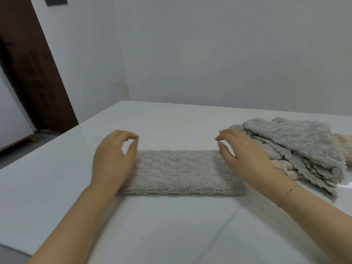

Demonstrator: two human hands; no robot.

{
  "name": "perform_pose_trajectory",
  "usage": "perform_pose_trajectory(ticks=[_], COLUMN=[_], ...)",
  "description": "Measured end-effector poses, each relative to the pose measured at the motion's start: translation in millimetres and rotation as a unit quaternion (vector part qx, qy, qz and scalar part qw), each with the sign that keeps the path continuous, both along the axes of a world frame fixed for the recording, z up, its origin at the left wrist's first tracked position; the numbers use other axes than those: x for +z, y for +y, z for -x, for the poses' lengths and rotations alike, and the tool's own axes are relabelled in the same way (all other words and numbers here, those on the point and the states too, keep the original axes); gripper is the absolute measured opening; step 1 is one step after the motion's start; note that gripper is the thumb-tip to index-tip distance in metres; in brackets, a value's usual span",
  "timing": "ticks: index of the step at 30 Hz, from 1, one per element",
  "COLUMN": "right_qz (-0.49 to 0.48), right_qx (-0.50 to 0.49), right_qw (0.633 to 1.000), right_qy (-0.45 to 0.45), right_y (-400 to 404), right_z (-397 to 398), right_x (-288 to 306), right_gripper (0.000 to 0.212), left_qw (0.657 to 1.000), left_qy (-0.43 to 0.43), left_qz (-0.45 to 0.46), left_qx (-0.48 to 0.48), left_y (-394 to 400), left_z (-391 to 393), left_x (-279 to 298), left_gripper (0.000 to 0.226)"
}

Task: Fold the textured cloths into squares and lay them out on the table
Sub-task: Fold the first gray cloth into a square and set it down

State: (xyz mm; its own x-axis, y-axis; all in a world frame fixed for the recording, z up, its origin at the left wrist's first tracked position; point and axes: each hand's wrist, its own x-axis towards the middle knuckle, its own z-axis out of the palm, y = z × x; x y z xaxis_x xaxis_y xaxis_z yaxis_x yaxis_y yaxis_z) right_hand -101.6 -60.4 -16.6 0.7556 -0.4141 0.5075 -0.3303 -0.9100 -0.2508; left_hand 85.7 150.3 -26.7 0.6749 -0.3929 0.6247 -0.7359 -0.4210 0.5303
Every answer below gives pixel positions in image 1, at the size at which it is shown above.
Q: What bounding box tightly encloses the person's right hand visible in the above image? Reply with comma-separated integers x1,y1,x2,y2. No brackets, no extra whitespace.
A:
215,128,286,188

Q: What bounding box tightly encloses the person's left hand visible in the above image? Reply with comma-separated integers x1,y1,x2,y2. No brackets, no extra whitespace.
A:
92,130,140,194

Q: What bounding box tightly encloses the blue-grey fluffy towel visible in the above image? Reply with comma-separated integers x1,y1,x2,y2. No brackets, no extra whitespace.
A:
243,117,348,175

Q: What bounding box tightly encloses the taupe fluffy towel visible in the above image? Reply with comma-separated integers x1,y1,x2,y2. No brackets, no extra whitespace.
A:
231,125,346,202
117,149,247,197

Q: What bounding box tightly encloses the person's left forearm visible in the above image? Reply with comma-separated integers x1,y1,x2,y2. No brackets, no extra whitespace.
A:
27,181,119,264

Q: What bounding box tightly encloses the person's right forearm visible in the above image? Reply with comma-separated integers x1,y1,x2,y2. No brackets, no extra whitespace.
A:
271,176,352,264

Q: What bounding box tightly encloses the white glossy table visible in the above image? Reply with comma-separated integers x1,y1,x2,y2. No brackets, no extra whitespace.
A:
0,100,352,264

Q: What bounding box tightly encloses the white cabinet with wooden base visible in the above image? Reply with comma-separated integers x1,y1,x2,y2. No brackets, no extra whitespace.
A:
0,66,39,152

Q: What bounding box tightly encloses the dark brown wooden door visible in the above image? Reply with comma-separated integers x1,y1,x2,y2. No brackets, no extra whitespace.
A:
0,0,80,134

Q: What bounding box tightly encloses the thin gold bracelet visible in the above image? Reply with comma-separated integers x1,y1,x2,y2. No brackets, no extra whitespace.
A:
277,184,300,208

